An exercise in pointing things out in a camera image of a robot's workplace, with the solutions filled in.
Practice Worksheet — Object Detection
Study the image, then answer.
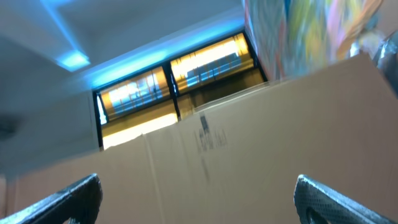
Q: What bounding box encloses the brown cardboard box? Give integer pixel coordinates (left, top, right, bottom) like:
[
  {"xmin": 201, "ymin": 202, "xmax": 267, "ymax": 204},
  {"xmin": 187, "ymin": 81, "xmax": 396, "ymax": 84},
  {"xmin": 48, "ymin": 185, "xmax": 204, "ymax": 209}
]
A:
[{"xmin": 6, "ymin": 54, "xmax": 397, "ymax": 223}]

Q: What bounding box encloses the black framed window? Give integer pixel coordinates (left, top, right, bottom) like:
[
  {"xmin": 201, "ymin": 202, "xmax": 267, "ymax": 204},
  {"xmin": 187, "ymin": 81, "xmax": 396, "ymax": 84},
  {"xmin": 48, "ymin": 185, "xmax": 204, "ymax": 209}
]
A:
[{"xmin": 93, "ymin": 30, "xmax": 269, "ymax": 151}]

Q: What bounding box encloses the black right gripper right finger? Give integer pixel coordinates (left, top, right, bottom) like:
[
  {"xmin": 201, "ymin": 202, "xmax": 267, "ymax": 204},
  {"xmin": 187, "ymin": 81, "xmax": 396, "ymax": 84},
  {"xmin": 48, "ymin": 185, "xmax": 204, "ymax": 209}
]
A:
[{"xmin": 294, "ymin": 174, "xmax": 395, "ymax": 224}]

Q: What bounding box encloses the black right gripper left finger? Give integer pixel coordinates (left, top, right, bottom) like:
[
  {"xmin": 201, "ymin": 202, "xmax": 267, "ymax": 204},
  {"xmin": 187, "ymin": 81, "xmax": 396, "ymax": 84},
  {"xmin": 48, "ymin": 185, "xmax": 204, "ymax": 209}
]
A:
[{"xmin": 1, "ymin": 174, "xmax": 103, "ymax": 224}]

